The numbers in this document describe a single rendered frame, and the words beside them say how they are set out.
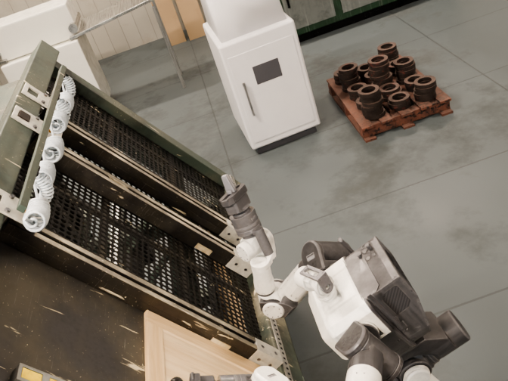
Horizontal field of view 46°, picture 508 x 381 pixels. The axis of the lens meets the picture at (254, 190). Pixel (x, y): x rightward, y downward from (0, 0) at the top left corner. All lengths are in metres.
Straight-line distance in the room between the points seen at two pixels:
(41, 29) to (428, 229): 4.79
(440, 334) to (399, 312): 0.25
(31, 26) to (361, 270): 5.84
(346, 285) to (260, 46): 3.41
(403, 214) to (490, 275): 0.82
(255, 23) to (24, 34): 3.06
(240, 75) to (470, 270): 2.42
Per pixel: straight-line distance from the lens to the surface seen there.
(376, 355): 1.65
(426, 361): 2.08
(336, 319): 1.77
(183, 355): 1.98
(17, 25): 7.21
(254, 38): 4.97
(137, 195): 2.44
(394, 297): 1.78
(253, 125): 5.21
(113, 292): 1.97
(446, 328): 2.07
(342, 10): 7.54
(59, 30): 7.17
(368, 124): 5.09
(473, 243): 3.96
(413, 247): 3.98
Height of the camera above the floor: 2.61
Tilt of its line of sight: 32 degrees down
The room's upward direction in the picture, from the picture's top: 19 degrees counter-clockwise
